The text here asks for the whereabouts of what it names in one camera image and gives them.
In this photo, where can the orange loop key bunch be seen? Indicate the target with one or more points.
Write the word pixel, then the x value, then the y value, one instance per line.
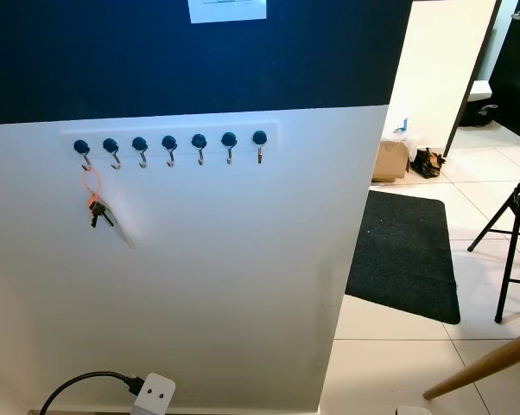
pixel 96 212

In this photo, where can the white wall switch plate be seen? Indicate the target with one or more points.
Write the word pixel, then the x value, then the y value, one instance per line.
pixel 227 9

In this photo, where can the brown cardboard box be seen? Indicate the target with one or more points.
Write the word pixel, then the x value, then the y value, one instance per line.
pixel 390 162

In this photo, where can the white box-shaped object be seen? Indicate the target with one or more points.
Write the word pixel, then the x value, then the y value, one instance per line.
pixel 481 91

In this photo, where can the dark grey floor mat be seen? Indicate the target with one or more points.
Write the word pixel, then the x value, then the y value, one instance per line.
pixel 407 259

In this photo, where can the small black bag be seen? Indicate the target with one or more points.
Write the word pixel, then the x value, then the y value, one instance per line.
pixel 428 163

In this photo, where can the black folding chair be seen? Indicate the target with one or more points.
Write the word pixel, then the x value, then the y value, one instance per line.
pixel 508 277

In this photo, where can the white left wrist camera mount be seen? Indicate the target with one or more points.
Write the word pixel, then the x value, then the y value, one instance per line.
pixel 155 393

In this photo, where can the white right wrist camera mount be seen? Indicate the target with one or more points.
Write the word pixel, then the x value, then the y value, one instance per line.
pixel 413 411

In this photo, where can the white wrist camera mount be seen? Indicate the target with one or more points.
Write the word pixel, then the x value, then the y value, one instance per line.
pixel 413 411
pixel 155 393

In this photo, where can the white plastic bag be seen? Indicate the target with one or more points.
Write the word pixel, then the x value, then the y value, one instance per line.
pixel 400 135

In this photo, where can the wooden table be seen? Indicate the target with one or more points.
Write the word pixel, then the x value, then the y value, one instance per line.
pixel 485 363

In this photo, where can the blue knob metal hook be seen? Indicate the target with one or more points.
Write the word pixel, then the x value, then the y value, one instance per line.
pixel 110 144
pixel 169 141
pixel 140 143
pixel 259 137
pixel 229 138
pixel 81 146
pixel 199 140

